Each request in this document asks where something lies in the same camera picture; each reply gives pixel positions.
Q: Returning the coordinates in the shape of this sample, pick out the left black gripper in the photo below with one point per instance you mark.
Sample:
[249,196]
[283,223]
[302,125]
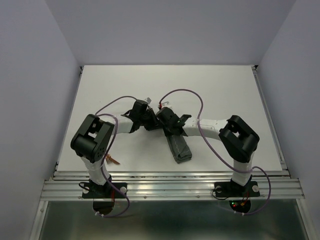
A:
[154,124]

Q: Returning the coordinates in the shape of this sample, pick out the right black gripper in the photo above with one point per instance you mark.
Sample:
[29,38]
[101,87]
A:
[166,131]

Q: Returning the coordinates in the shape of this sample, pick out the grey cloth napkin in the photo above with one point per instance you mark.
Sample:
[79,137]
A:
[179,148]

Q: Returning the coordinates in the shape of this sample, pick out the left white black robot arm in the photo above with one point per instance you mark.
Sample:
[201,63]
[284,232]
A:
[95,136]

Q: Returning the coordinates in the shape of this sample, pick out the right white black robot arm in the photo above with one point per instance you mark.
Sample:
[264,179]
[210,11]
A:
[238,138]

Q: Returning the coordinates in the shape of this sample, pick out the copper knife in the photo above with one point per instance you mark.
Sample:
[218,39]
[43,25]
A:
[115,162]

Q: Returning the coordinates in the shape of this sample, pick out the copper fork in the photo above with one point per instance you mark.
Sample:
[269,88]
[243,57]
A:
[108,159]

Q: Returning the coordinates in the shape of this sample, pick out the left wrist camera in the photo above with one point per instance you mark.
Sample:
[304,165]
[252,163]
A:
[148,100]

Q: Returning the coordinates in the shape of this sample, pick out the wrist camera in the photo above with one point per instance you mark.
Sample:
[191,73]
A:
[148,100]
[164,104]

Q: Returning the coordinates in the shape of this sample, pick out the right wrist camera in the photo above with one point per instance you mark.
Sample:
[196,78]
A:
[164,104]

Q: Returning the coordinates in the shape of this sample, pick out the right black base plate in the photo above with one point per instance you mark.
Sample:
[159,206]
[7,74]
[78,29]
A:
[225,190]

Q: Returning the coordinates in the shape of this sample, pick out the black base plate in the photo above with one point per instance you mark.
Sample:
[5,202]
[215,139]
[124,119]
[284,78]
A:
[225,190]
[91,190]

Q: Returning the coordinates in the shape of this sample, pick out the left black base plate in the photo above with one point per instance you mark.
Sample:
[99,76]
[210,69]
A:
[91,190]

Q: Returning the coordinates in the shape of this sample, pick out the aluminium front rail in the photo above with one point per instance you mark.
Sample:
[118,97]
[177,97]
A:
[170,186]

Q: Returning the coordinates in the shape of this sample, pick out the aluminium rail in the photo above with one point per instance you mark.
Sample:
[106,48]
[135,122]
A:
[170,186]
[265,112]

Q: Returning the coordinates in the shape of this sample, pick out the aluminium right side rail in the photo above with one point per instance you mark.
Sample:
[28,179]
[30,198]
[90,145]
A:
[265,112]

